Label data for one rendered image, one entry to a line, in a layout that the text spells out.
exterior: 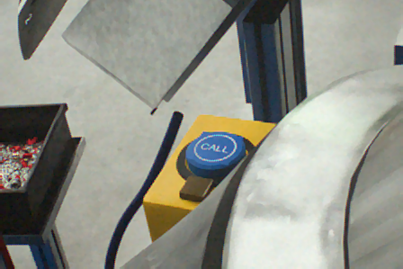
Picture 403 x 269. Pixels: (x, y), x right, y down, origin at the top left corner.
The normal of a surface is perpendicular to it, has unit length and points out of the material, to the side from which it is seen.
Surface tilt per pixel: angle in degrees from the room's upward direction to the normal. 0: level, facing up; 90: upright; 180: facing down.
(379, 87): 12
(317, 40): 0
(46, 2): 51
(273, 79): 90
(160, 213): 90
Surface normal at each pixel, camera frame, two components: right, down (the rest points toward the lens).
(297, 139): -0.37, -0.72
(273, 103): -0.39, 0.58
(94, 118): -0.15, -0.80
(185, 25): 0.10, -0.01
